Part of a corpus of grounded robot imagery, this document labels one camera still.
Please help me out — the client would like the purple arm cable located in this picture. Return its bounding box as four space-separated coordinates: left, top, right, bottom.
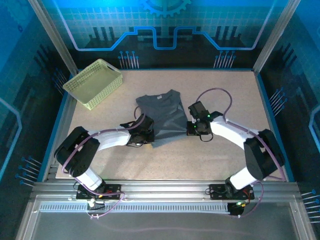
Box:
195 87 287 219
61 106 149 220

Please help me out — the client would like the aluminium frame cross rail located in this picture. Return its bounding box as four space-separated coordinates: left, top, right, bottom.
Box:
31 178 301 201

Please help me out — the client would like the slotted grey cable duct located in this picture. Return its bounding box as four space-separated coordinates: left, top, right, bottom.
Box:
39 202 231 214

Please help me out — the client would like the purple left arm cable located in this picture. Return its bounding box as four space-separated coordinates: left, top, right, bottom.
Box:
61 106 149 220

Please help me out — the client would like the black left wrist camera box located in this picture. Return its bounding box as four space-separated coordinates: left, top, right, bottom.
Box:
136 114 155 131

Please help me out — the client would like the aluminium frame post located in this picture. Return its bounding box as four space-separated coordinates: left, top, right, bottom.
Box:
252 0 302 75
27 0 79 75

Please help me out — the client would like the grey t-shirt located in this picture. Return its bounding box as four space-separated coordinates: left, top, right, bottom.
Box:
135 89 190 149

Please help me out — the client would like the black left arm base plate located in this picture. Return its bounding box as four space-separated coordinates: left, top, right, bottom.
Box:
76 183 122 200

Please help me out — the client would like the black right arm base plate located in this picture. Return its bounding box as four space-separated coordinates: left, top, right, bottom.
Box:
208 183 255 201

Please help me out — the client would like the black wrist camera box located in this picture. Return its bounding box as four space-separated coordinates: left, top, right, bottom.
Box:
187 101 210 118
136 114 155 131

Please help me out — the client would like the green perforated plastic basket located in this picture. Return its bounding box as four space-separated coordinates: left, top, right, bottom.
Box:
62 58 124 111

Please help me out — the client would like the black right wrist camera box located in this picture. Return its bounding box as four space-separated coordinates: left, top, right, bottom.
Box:
187 101 210 118

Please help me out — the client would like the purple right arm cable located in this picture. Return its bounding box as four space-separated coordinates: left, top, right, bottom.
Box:
195 87 287 219

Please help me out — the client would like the black controller box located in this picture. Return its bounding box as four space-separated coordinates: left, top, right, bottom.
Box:
227 201 247 218
86 198 106 218

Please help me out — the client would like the aluminium side rail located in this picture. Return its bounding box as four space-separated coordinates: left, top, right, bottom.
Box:
41 93 76 182

